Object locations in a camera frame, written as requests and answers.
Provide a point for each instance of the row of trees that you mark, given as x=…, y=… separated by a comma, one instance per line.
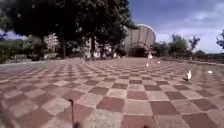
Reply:
x=178, y=46

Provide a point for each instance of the robot's own part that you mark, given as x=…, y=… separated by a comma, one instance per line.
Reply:
x=71, y=111

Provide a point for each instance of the large dark tree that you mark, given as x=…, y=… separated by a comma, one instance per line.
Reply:
x=76, y=20

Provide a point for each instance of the pale building behind trees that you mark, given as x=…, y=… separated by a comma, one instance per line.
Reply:
x=51, y=43

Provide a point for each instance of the white bird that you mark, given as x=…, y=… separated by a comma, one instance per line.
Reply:
x=189, y=75
x=209, y=71

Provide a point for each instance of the arched beige building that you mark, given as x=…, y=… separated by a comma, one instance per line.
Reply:
x=141, y=36

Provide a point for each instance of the person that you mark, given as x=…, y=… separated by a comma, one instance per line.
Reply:
x=150, y=55

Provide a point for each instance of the green bushes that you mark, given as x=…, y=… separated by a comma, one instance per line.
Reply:
x=13, y=50

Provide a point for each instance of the red and grey chequered paving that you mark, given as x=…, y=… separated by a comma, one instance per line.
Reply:
x=133, y=100

